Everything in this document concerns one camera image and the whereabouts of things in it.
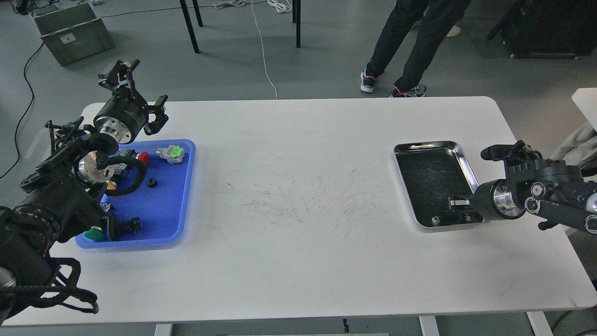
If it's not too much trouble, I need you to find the grey cloth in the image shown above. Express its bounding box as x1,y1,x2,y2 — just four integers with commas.
550,121,597,169

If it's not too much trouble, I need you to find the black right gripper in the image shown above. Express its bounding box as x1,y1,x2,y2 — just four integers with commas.
449,180,504,221

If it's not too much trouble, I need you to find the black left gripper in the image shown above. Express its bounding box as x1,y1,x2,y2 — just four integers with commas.
93,59,169,143

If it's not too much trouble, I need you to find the person in dark trousers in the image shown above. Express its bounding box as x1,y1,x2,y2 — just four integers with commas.
360,0,472,98

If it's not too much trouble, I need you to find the blue plastic tray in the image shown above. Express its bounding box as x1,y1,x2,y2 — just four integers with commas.
75,139,196,249

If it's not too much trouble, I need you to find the black table leg right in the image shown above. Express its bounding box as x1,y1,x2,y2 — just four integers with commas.
291,0,301,49

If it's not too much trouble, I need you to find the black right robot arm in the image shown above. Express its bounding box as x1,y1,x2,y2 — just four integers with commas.
448,140,597,235

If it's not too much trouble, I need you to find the white sneaker person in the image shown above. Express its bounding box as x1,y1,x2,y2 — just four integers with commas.
446,25,461,37

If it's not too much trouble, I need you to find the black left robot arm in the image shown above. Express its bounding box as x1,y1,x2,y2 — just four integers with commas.
0,59,168,321

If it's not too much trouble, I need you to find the green push button switch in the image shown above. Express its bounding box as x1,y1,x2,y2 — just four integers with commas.
83,203,114,242

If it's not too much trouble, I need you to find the black floor cable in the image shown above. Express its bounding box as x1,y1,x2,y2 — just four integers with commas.
0,43,44,180

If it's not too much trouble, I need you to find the steel metal tray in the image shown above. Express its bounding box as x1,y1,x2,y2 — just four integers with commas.
394,140,484,231

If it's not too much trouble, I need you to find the black equipment case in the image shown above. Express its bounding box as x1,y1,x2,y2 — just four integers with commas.
486,0,597,59

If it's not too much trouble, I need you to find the white floor cable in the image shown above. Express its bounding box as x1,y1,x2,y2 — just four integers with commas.
214,0,293,100

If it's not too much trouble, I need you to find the black table leg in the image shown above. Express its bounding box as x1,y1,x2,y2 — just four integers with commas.
179,0,203,55
291,0,301,49

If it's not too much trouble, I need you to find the yellow push button switch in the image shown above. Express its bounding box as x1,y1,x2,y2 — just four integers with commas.
106,180,121,193

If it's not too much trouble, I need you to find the black selector switch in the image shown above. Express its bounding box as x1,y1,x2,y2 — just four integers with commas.
107,217,142,242

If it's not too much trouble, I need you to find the red push button switch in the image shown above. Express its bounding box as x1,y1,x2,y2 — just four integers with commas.
114,149,151,167

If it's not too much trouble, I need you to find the grey green connector part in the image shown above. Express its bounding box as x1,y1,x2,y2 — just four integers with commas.
156,145,186,164

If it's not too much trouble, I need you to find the grey storage crate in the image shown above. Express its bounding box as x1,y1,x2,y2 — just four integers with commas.
34,3,116,66

